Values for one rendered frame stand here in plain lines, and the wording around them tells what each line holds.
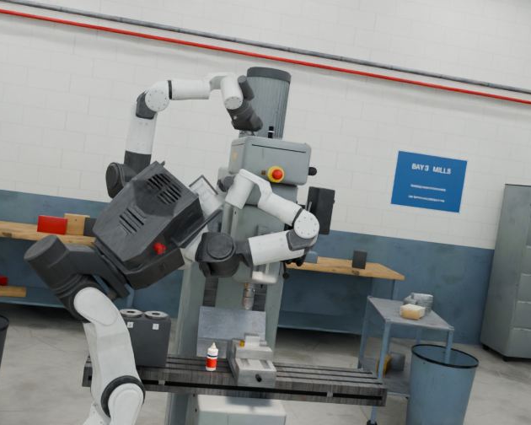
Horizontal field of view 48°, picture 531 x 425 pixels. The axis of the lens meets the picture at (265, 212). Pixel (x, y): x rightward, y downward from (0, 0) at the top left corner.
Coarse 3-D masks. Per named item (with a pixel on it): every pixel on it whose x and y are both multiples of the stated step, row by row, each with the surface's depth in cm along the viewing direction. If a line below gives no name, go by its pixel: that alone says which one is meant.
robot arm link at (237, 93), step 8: (224, 80) 205; (232, 80) 204; (240, 80) 203; (224, 88) 203; (232, 88) 202; (240, 88) 208; (248, 88) 205; (224, 96) 202; (232, 96) 200; (240, 96) 202; (248, 96) 208; (224, 104) 203; (232, 104) 203; (240, 104) 204; (248, 104) 210; (232, 112) 210; (240, 112) 210
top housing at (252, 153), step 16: (240, 144) 230; (256, 144) 220; (272, 144) 222; (288, 144) 223; (304, 144) 224; (240, 160) 225; (256, 160) 221; (272, 160) 222; (288, 160) 223; (304, 160) 224; (288, 176) 224; (304, 176) 225
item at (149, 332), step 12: (120, 312) 237; (132, 312) 241; (156, 312) 244; (132, 324) 234; (144, 324) 235; (156, 324) 236; (168, 324) 237; (132, 336) 234; (144, 336) 235; (156, 336) 236; (168, 336) 238; (132, 348) 235; (144, 348) 236; (156, 348) 237; (144, 360) 236; (156, 360) 237
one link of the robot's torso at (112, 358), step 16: (96, 288) 178; (80, 304) 174; (96, 304) 177; (112, 304) 181; (96, 320) 178; (112, 320) 180; (96, 336) 180; (112, 336) 183; (128, 336) 186; (96, 352) 184; (112, 352) 186; (128, 352) 188; (96, 368) 188; (112, 368) 186; (128, 368) 189; (96, 384) 189; (112, 384) 185; (96, 400) 190
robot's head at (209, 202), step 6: (198, 186) 199; (204, 186) 201; (198, 192) 200; (204, 192) 200; (210, 192) 202; (204, 198) 200; (210, 198) 200; (216, 198) 201; (204, 204) 200; (210, 204) 200; (216, 204) 200; (204, 210) 201; (210, 210) 200
